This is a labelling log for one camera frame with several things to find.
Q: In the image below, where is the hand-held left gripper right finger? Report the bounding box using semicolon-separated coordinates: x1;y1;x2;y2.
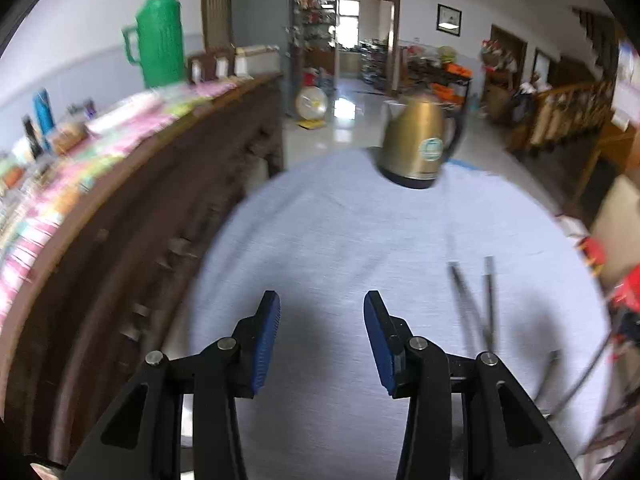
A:
363;290;583;480

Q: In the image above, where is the white chest freezer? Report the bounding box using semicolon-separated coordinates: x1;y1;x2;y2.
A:
235;45;281;77

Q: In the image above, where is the gold electric kettle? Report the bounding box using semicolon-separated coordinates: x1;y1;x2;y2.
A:
375;94;468;190

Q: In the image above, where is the snack jar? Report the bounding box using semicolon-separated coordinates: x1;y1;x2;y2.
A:
50;122;88;155

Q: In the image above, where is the row of colourful packets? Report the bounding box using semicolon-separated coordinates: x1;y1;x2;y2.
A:
0;77;241;306

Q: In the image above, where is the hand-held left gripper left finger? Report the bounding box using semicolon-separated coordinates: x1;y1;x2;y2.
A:
65;290;282;480

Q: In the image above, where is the black framed wall picture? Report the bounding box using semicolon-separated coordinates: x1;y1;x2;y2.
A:
436;4;462;37

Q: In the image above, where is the red object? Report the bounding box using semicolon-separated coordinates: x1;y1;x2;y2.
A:
607;265;640;321

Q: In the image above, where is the metal storage shelf rack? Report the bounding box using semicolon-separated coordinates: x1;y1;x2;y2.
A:
294;0;337;51

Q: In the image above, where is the set of dark metal chopsticks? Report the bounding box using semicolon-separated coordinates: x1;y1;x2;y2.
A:
446;255;618;421

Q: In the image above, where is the green plastic thermos jug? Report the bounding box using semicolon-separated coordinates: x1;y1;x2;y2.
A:
121;0;187;90

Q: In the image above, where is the black bottle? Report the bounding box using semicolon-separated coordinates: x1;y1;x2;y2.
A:
21;116;43;161

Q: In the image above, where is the grey refrigerator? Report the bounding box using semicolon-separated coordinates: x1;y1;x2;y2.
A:
227;0;301;116

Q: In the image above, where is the blue water bottle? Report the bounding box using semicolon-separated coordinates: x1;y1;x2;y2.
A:
32;89;55;151

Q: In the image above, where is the grey tablecloth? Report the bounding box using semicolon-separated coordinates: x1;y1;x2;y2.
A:
187;149;618;480

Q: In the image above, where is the dark carved wooden sideboard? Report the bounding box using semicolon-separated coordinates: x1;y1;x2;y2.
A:
0;72;286;466

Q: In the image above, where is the white round floor fan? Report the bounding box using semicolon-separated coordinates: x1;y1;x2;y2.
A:
295;86;330;130

